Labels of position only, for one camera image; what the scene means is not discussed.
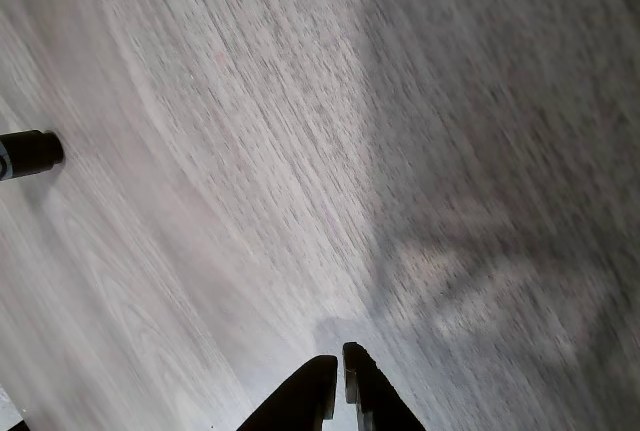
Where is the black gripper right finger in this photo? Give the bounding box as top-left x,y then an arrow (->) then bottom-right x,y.
342,341 -> 427,431

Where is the blue capped black marker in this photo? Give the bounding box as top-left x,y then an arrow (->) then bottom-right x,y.
0,128 -> 65,184

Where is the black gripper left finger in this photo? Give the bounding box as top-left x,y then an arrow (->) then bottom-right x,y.
237,354 -> 339,431

